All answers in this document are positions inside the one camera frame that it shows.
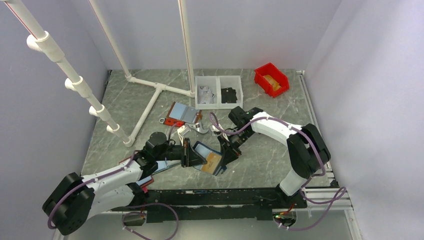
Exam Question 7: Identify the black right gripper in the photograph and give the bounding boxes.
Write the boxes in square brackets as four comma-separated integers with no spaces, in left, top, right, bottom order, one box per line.
[217,128,254,167]

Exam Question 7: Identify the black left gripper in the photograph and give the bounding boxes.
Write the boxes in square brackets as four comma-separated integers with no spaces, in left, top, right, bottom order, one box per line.
[155,137,207,168]

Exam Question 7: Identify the navy blue card holder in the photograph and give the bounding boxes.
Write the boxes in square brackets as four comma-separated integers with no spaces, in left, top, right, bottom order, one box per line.
[194,141,227,176]

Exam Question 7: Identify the gold vip card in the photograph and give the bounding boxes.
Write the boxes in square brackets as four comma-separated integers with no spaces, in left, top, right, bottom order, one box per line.
[200,152,222,175]

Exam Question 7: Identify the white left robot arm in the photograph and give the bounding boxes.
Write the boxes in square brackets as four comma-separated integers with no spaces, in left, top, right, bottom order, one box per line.
[42,132,207,236]

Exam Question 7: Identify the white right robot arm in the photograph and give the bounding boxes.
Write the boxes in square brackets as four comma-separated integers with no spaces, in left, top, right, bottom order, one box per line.
[209,106,331,208]

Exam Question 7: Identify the green open card holder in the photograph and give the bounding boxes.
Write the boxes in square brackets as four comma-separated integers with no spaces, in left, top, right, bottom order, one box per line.
[152,160,181,175]

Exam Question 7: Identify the red open card holder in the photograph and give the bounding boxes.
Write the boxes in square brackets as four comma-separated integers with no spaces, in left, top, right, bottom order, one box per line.
[119,157,154,189]

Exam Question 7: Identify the white bin with black cards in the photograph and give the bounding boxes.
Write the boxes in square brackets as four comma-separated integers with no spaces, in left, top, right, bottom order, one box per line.
[218,75,244,110]

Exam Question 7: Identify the gold cards in bin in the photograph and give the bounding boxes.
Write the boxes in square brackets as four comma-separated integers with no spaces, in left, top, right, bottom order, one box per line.
[263,74,281,92]

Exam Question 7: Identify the red plastic bin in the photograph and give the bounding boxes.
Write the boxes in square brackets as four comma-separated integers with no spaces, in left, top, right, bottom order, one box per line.
[254,62,290,98]

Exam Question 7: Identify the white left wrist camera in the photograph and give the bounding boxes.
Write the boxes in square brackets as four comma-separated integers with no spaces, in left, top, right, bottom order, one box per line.
[173,121,191,144]

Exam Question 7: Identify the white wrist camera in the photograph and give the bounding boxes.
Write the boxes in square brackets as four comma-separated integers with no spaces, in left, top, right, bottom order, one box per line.
[209,125,222,136]
[173,121,191,144]

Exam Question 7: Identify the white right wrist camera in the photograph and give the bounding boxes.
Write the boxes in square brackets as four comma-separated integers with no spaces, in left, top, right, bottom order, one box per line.
[209,125,222,136]

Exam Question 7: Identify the orange handled adjustable wrench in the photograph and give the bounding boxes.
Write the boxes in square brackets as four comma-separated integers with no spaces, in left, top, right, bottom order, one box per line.
[159,118,209,135]

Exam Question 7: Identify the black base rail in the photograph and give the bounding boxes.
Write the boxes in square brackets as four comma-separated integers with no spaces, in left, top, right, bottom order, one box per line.
[113,187,307,223]

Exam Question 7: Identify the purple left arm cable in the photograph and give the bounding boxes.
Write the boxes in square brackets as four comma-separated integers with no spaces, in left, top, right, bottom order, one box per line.
[47,150,180,240]

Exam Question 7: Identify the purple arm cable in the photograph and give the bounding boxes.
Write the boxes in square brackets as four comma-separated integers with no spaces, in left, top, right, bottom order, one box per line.
[208,111,348,232]
[47,150,180,240]

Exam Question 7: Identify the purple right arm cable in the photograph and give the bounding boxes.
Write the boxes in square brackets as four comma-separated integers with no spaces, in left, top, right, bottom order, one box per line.
[208,111,348,232]

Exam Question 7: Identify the white pvc pipe frame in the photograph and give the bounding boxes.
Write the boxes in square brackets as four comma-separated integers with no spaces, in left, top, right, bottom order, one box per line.
[0,0,200,148]

